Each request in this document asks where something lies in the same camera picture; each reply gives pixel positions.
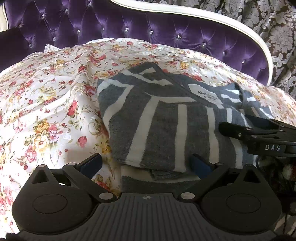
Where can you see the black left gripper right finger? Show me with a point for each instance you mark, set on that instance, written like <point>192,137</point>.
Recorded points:
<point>211,176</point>

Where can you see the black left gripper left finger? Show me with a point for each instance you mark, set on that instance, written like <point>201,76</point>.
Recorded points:
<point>81,174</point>

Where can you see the grey white striped sweater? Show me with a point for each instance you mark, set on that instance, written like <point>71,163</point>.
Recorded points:
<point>157,120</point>

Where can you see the floral bed cover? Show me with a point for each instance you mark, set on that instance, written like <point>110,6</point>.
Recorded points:
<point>50,113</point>

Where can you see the dark purple velvet cushion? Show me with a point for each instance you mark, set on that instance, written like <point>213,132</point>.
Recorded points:
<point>14,47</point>

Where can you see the purple tufted headboard white frame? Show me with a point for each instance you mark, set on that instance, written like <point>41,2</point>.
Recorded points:
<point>34,24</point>

